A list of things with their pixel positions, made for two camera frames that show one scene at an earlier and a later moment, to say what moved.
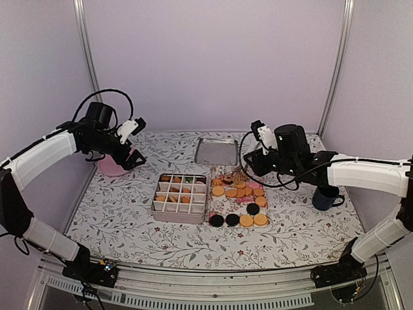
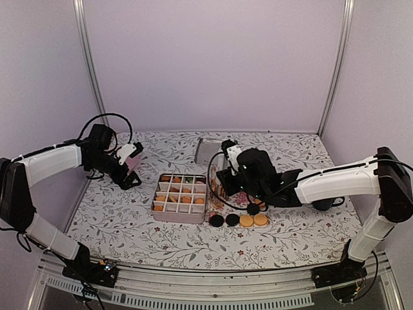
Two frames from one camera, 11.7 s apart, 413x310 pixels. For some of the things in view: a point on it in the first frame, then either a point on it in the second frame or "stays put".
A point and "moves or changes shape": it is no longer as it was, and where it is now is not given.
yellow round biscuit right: x=260 y=219 stays put
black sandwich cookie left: x=217 y=221 stays put
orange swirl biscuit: x=185 y=199 stays put
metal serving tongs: x=240 y=179 moves or changes shape
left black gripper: x=130 y=163 -> x=126 y=183
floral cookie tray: x=235 y=200 stays put
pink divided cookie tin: x=180 y=199 stays put
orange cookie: x=161 y=198 stays put
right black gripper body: x=262 y=169 -> x=230 y=188
